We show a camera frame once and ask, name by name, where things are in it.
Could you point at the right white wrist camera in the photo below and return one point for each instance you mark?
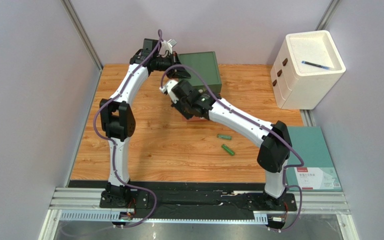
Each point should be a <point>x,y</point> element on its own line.
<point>167,89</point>

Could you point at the red drawer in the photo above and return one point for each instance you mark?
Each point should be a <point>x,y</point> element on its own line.
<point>196,119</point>

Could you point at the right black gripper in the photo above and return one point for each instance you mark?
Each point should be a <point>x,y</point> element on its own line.
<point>178,104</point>

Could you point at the teal box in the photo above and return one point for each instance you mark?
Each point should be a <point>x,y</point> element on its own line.
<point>318,172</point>

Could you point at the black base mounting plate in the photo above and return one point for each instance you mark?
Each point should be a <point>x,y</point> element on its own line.
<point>195,200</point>

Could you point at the green top drawer box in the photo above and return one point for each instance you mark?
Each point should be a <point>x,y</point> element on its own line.
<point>206,65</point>

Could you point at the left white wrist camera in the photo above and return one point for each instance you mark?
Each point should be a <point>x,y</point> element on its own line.
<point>167,46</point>

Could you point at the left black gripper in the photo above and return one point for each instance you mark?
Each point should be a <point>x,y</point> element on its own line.
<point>181,73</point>

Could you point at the white three-drawer cabinet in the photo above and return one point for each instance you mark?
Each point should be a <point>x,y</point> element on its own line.
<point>298,86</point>

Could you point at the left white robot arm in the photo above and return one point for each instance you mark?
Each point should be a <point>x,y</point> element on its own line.
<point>116,115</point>

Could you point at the aluminium frame rail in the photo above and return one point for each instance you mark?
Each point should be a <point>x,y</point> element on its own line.
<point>82,204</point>

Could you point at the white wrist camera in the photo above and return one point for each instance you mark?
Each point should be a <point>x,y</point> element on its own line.
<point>167,46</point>
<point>167,89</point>

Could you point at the blue pen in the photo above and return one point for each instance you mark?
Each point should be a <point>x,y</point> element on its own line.
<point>315,65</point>

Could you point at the green lipstick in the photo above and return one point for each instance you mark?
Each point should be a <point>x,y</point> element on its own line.
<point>224,136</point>
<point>228,149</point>

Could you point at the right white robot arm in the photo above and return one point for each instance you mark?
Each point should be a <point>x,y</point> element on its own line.
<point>273,139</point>

